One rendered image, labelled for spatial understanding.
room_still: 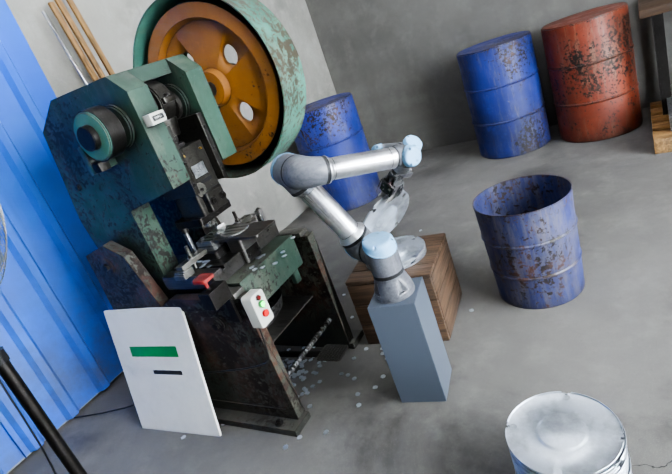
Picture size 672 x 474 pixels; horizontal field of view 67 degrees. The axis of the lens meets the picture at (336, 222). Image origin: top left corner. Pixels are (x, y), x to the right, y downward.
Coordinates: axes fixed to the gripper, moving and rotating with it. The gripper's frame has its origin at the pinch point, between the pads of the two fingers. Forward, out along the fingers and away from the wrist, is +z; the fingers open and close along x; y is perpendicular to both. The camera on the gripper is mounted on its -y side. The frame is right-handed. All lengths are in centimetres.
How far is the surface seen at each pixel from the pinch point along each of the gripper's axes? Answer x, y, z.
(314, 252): -9.3, 27.4, 28.1
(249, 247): -25, 53, 20
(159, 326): -34, 91, 56
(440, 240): 26.3, -19.6, 18.3
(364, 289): 17.0, 19.6, 33.8
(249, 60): -77, 16, -26
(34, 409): -23, 144, 30
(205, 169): -57, 52, 2
